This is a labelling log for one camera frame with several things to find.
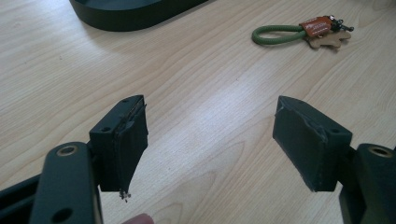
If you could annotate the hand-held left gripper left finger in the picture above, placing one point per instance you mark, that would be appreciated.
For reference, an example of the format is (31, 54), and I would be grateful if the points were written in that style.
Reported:
(120, 146)

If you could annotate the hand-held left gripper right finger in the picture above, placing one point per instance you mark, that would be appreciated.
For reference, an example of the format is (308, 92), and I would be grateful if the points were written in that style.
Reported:
(303, 146)

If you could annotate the dark oval tray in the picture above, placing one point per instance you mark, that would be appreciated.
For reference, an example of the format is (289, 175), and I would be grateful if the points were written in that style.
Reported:
(124, 19)

